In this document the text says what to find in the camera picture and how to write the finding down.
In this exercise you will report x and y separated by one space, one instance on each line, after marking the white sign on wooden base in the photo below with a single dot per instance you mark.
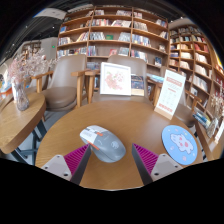
170 93

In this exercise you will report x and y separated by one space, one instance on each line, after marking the round wooden side table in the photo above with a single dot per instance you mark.
16 123
213 146

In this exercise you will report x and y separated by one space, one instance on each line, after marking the round blue mouse pad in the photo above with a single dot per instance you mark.
180 145

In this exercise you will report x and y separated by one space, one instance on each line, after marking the glass vase with pink flowers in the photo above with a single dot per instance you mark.
21 96

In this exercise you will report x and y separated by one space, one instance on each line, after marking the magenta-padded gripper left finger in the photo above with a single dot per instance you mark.
56 165

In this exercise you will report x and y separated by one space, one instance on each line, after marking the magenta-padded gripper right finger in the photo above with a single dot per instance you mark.
165 166

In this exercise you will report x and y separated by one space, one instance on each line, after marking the stack of books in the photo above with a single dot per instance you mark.
201 118

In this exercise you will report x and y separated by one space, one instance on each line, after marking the white framed flower picture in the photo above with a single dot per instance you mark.
115 79

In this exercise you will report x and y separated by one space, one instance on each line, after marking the small distant bookshelf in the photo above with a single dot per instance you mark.
31 48

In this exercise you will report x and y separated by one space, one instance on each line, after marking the wide wooden bookshelf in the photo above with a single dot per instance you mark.
113 31

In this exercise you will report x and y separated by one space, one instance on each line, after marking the grey computer mouse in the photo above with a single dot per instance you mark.
106 145

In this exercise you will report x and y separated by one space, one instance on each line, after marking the light blue book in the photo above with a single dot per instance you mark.
156 78

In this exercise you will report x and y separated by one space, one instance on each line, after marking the dark book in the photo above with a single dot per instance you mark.
137 85

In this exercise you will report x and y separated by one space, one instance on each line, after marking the white ceiling panel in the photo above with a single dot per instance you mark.
50 13

